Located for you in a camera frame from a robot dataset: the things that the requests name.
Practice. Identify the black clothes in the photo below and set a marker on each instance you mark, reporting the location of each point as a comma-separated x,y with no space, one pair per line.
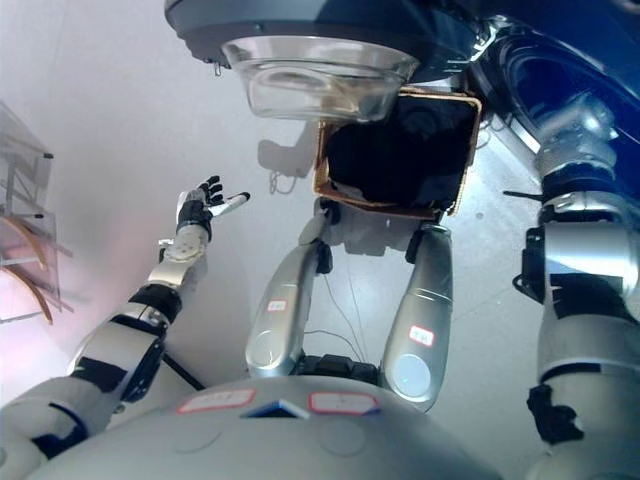
400,160

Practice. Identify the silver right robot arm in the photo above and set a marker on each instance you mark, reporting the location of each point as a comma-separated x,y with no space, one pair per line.
585,300

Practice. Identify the clear acrylic rack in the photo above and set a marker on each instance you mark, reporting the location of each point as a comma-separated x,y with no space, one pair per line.
25,165

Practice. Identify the round glass washing machine door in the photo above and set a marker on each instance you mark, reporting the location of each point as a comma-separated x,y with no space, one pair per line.
300,20

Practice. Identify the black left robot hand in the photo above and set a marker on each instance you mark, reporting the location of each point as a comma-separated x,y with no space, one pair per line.
197,210

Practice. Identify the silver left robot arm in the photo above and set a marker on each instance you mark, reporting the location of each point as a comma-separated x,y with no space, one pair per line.
120,350

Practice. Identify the silver robot torso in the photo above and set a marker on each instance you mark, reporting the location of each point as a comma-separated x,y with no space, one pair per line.
275,440

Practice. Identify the grey front-load washing machine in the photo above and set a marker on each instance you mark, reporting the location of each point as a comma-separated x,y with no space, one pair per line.
560,60

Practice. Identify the brown wicker laundry basket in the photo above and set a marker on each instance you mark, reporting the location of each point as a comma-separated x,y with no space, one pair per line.
470,145

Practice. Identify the curved wooden strip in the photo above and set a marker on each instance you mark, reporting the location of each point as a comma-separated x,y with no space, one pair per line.
37,292

